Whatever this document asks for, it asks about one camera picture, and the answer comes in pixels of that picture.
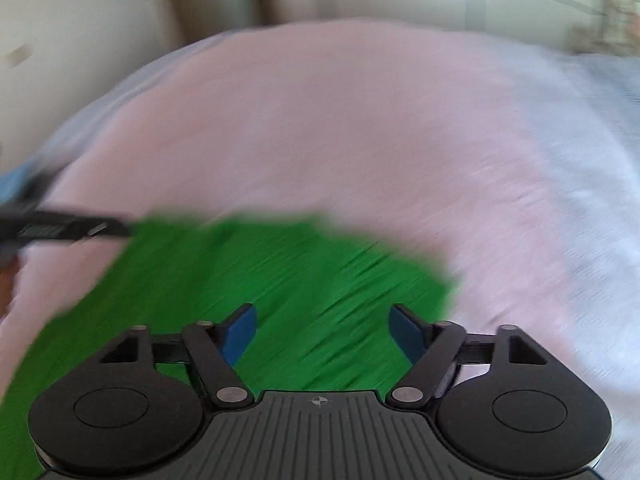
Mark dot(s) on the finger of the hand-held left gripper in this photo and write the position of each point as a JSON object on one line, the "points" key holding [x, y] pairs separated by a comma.
{"points": [[65, 229]]}

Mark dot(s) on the beige door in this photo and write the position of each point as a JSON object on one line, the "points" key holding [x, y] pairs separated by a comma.
{"points": [[125, 30]]}

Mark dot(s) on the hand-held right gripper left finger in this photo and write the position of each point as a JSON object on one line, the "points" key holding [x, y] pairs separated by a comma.
{"points": [[239, 332]]}

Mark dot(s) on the wall switch plate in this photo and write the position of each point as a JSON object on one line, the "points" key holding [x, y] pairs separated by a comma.
{"points": [[17, 55]]}

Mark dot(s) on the green knit sweater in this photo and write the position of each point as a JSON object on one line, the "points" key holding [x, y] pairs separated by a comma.
{"points": [[325, 280]]}

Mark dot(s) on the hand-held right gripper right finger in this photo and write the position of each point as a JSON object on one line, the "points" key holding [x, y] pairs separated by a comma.
{"points": [[406, 332]]}

